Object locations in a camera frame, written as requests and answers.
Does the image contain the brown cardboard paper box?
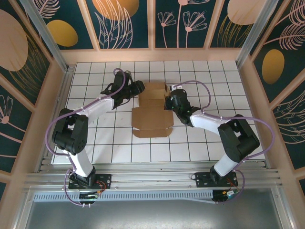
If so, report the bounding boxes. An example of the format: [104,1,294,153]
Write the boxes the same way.
[131,82,174,139]

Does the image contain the teal feather yellow oval panel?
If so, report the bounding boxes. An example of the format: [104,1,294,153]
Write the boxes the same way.
[250,0,305,104]

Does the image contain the teal large peach circle panel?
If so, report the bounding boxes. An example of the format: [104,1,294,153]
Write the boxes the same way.
[0,0,53,109]

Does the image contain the grey metal base sheet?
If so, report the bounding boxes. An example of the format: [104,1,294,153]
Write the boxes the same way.
[14,200,294,229]

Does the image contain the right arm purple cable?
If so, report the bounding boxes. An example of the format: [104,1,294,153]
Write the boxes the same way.
[170,80,274,206]

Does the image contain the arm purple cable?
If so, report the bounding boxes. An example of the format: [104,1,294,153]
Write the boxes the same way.
[45,68,127,207]
[170,80,274,206]

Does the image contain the aluminium side rail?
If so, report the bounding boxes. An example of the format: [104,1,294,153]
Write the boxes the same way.
[35,65,76,172]

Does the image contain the teal flower print wall panel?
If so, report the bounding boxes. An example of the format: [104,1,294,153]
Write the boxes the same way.
[154,0,210,50]

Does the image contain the aluminium frame rails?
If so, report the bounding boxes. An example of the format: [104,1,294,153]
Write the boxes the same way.
[23,161,283,191]

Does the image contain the teal orange circle wall panel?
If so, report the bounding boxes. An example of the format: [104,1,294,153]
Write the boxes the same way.
[85,0,150,50]

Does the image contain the teal yellow oval wall panel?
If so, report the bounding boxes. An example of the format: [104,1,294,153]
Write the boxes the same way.
[35,0,96,51]

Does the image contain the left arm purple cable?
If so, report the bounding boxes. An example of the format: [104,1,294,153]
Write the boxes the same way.
[45,68,127,207]

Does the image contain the aluminium corner post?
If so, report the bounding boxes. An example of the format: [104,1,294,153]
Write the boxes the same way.
[20,0,70,72]
[235,0,272,70]

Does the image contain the grey slotted cable duct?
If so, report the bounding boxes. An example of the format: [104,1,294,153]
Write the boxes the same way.
[33,189,215,204]

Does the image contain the small electronics board with wires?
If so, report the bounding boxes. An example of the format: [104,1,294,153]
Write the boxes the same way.
[213,188,240,204]
[80,181,107,200]

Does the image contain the teal yellow grass wall panel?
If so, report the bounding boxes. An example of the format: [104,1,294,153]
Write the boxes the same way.
[208,0,254,49]

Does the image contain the teal feather leaves wall panel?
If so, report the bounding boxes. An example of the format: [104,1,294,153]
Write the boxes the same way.
[270,85,305,171]

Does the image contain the teal single flower wall panel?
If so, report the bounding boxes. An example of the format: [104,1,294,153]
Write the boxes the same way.
[0,71,36,176]

